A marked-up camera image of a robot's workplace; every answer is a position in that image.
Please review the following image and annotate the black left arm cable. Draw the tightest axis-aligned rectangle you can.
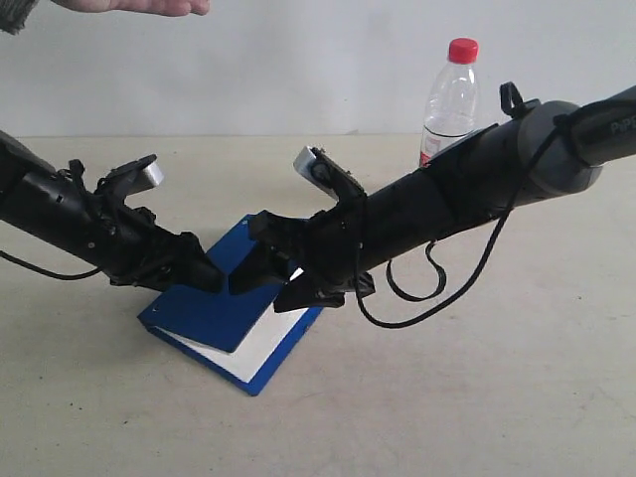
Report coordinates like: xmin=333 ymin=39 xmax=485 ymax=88
xmin=0 ymin=249 xmax=100 ymax=280

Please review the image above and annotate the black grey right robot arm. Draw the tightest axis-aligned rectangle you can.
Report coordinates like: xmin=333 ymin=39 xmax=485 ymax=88
xmin=229 ymin=82 xmax=635 ymax=312

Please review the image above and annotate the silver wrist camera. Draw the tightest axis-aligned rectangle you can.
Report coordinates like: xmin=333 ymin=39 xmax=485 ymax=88
xmin=293 ymin=146 xmax=365 ymax=202
xmin=105 ymin=154 xmax=164 ymax=199

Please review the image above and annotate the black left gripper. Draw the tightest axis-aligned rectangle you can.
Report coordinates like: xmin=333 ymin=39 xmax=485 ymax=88
xmin=95 ymin=198 xmax=224 ymax=292

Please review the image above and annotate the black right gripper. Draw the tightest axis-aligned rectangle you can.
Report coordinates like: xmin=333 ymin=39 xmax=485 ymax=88
xmin=229 ymin=211 xmax=374 ymax=313

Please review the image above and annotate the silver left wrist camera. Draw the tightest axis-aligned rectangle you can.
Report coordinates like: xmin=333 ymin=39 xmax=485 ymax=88
xmin=105 ymin=154 xmax=164 ymax=199

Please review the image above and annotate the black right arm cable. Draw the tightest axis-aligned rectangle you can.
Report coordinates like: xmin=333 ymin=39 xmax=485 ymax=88
xmin=355 ymin=83 xmax=587 ymax=329

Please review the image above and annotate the blue ring binder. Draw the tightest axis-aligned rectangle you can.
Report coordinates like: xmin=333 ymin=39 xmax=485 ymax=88
xmin=137 ymin=211 xmax=324 ymax=398

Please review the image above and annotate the grey knitted sleeve cuff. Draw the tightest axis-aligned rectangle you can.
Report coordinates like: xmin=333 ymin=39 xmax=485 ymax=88
xmin=0 ymin=0 xmax=39 ymax=36

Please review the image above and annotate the clear red-capped water bottle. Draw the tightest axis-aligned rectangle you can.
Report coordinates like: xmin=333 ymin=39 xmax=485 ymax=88
xmin=418 ymin=37 xmax=480 ymax=166

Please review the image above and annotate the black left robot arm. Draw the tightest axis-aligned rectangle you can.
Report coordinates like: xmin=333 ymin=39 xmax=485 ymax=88
xmin=1 ymin=133 xmax=225 ymax=293

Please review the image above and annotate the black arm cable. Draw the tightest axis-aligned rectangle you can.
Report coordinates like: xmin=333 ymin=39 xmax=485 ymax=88
xmin=355 ymin=83 xmax=587 ymax=329
xmin=0 ymin=249 xmax=100 ymax=280

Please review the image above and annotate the person's bare hand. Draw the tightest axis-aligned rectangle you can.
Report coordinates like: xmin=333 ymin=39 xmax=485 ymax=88
xmin=56 ymin=0 xmax=211 ymax=18

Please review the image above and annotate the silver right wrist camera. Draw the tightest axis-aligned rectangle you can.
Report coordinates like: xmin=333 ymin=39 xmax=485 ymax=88
xmin=293 ymin=146 xmax=365 ymax=202

